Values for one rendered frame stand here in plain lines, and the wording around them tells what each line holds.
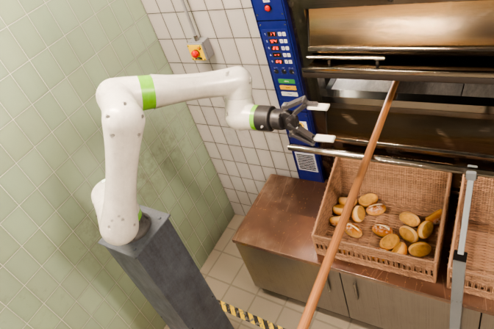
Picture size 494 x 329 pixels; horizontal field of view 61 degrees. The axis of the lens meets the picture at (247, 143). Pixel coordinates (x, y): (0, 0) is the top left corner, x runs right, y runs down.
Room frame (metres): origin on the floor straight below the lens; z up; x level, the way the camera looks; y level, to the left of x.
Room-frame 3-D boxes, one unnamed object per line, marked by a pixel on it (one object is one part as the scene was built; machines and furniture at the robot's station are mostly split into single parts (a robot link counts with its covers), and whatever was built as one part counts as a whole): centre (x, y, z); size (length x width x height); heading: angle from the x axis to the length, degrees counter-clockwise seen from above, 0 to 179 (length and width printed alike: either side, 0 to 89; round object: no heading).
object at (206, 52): (2.05, 0.06, 1.46); 0.10 x 0.07 x 0.10; 50
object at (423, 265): (1.28, -0.50, 0.72); 0.56 x 0.49 x 0.28; 51
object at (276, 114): (1.19, -0.16, 1.49); 0.09 x 0.07 x 0.08; 51
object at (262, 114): (1.24, -0.10, 1.49); 0.12 x 0.06 x 0.09; 141
